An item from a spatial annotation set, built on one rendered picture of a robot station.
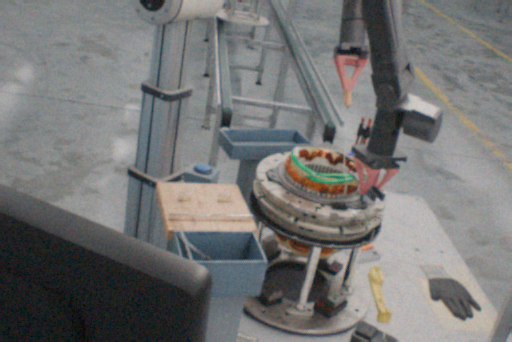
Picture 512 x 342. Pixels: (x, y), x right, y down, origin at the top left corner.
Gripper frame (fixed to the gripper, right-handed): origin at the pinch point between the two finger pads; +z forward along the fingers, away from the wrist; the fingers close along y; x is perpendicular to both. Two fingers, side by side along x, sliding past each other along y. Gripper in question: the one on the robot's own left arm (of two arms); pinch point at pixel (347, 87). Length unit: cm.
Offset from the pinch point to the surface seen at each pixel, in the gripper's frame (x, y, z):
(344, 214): -0.8, -6.0, 28.0
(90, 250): 31, -110, 15
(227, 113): 28, 136, 8
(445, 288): -37, 25, 51
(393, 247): -27, 45, 45
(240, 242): 21.7, -12.6, 34.5
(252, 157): 19.2, 30.1, 19.4
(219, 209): 26.7, -6.6, 28.8
